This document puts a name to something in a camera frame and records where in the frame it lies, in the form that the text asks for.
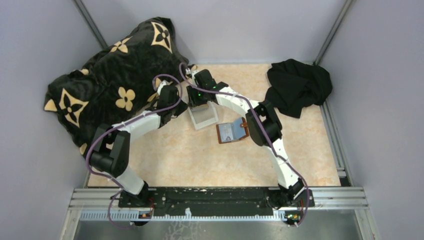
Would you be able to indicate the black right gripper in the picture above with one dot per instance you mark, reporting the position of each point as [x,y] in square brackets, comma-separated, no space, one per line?
[192,100]

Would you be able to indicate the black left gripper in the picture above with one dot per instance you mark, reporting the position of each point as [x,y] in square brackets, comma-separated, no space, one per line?
[183,107]

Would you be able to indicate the white plastic card box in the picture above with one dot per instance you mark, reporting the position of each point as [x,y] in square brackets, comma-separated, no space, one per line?
[202,118]

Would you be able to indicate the brown leather card holder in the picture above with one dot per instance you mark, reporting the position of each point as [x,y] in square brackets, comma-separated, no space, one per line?
[230,132]

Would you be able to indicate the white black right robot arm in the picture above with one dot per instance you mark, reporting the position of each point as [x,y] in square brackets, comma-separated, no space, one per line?
[264,127]

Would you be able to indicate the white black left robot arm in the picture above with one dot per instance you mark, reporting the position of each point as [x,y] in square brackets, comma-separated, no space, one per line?
[110,149]

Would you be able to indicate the black floral plush blanket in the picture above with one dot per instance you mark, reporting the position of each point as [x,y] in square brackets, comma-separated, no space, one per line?
[117,82]

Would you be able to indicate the black crumpled cloth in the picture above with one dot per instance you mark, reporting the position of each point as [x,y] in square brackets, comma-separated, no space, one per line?
[295,85]

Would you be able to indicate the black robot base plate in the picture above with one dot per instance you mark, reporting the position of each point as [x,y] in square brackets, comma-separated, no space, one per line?
[211,201]

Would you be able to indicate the aluminium frame rail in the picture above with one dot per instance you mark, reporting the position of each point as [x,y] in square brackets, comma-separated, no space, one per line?
[95,204]

